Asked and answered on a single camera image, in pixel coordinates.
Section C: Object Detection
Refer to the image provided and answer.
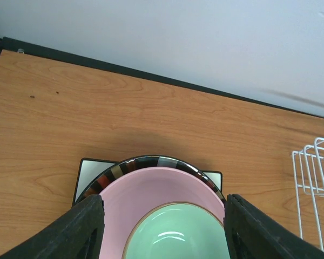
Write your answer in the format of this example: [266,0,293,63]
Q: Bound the black striped round plate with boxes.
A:
[76,155,226,204]

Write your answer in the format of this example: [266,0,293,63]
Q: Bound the pink plate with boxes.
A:
[99,167,225,258]

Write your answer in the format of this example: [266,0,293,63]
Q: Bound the white wire dish rack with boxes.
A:
[291,137,324,252]

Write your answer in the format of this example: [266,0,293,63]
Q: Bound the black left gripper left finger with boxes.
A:
[0,195,105,258]

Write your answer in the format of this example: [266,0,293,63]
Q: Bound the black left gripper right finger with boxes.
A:
[225,194,324,259]

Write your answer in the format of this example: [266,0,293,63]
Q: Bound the black enclosure frame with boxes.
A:
[0,23,324,121]

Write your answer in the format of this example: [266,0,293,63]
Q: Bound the white square plate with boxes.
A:
[72,158,223,206]

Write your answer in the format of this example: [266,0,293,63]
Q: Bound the green ceramic bowl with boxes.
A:
[122,202,230,258]

